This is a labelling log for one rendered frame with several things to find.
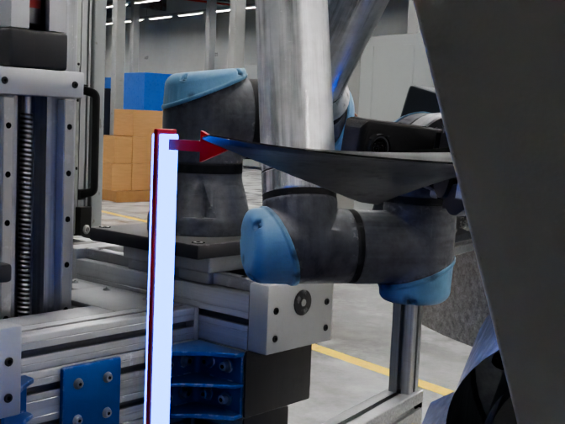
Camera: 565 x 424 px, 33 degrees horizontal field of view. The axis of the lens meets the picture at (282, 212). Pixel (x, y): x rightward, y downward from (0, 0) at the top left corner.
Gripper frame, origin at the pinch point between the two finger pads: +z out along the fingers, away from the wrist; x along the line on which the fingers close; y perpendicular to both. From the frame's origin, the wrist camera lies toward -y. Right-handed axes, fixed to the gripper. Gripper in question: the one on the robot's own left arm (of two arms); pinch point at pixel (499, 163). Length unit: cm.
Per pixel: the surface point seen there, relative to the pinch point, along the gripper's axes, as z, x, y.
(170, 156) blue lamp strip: -9.2, 3.3, -23.2
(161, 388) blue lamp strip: -9.0, 21.7, -21.3
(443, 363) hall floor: -398, 107, 125
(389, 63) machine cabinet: -1079, -91, 215
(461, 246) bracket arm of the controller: -63, 13, 18
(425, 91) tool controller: -57, -7, 8
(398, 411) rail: -47, 32, 9
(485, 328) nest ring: 25.7, 7.1, -8.2
